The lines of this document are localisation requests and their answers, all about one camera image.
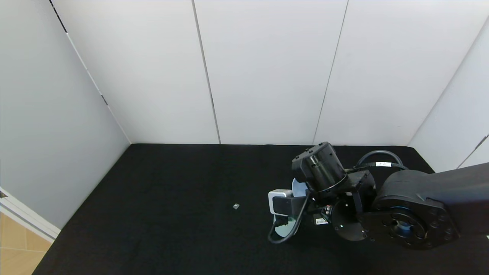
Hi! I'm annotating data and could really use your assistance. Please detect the light blue plastic cup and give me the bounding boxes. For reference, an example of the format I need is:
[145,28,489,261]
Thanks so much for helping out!
[291,177,309,198]

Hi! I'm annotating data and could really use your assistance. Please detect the teal plastic cup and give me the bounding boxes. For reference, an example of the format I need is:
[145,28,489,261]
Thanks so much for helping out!
[274,218,298,238]

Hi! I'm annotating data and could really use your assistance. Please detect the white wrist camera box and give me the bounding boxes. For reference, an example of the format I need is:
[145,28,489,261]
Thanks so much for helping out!
[268,189,295,217]

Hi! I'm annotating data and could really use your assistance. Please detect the thin black camera cable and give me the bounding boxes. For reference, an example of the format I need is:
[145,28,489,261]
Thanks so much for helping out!
[267,191,311,245]

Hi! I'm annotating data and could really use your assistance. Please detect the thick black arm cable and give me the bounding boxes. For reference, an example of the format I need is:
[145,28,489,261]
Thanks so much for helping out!
[346,150,409,172]

